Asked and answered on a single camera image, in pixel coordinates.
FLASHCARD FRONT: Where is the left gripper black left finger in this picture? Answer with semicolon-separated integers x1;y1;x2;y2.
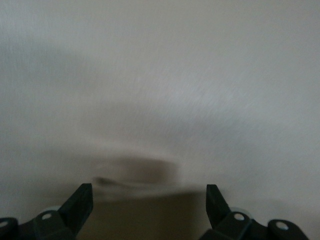
58;183;94;237

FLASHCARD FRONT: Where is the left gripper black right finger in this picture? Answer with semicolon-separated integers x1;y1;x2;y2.
206;184;232;230

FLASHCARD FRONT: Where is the white plastic drawer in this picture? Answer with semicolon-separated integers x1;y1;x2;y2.
0;0;320;211

